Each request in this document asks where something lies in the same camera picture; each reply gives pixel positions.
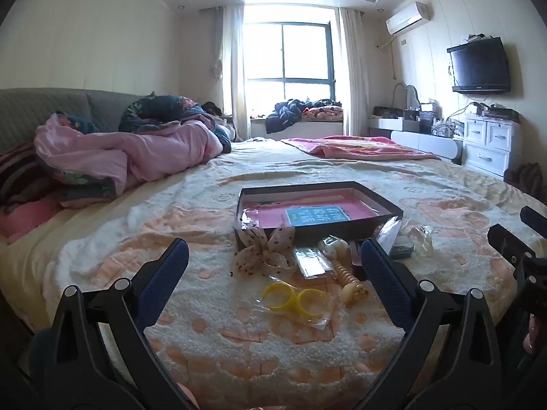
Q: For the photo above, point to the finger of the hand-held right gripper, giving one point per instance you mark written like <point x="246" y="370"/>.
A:
<point x="508" y="243"/>
<point x="536" y="220"/>

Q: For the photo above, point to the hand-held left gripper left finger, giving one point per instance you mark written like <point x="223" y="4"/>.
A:
<point x="164" y="282"/>

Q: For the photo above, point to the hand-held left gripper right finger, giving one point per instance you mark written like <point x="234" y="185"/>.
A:
<point x="384" y="279"/>

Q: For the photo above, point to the small bag with dark card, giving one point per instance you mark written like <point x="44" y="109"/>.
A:
<point x="401" y="248"/>

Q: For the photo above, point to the earring card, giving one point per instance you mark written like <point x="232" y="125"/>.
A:
<point x="391" y="232"/>

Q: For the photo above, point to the white claw hair clip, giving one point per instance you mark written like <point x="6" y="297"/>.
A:
<point x="421" y="241"/>

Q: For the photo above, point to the clear plastic bag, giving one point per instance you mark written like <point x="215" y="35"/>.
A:
<point x="312" y="262"/>

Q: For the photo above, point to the polka-dot fabric hair bow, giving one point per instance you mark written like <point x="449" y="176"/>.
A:
<point x="267" y="247"/>

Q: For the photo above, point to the dark cardboard box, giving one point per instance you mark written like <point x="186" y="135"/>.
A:
<point x="265" y="214"/>

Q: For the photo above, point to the person's right hand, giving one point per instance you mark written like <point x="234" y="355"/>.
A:
<point x="534" y="333"/>

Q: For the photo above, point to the dark pink barrette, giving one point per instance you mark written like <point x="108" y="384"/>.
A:
<point x="355" y="260"/>

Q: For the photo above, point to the cream beaded hair clip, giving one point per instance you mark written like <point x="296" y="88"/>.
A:
<point x="348" y="282"/>

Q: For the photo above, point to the brown fuzzy cloth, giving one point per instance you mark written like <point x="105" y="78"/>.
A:
<point x="527" y="181"/>

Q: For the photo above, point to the pearl hair clip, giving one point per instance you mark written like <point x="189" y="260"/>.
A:
<point x="335" y="247"/>

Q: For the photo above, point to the white drawer cabinet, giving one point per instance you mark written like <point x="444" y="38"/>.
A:
<point x="483" y="153"/>

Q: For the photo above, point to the black set-top box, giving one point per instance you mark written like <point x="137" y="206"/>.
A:
<point x="502" y="114"/>

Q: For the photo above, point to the pink quilt with floral side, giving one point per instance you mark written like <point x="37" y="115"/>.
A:
<point x="128" y="153"/>

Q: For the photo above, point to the white desk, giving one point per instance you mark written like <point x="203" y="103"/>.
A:
<point x="423" y="141"/>

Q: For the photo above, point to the desk organizer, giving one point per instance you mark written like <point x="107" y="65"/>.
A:
<point x="421" y="119"/>

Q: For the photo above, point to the pink pillow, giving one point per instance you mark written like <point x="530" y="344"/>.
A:
<point x="25" y="218"/>

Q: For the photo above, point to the black television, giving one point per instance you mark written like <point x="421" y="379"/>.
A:
<point x="480" y="66"/>

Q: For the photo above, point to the black case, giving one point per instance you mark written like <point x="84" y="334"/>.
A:
<point x="389" y="112"/>

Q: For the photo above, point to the arched desk lamp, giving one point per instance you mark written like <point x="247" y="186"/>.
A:
<point x="412" y="98"/>

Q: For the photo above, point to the pink floral blanket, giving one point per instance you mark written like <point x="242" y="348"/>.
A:
<point x="322" y="112"/>

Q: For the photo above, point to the dark cloth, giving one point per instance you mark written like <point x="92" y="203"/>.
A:
<point x="211" y="107"/>

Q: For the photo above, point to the striped pillow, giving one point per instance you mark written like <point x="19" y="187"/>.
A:
<point x="17" y="171"/>

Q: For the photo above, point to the small white device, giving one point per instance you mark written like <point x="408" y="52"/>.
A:
<point x="476" y="38"/>

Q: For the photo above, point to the dark blue clothes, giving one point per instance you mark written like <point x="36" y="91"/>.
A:
<point x="284" y="113"/>

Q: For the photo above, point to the white curtain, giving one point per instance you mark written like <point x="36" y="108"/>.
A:
<point x="354" y="72"/>
<point x="233" y="72"/>

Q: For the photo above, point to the grey quilted headboard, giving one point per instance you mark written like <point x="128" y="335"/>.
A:
<point x="42" y="106"/>

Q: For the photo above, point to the white air conditioner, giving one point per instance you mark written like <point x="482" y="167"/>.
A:
<point x="408" y="19"/>

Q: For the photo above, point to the window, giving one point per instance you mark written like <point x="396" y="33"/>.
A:
<point x="299" y="51"/>

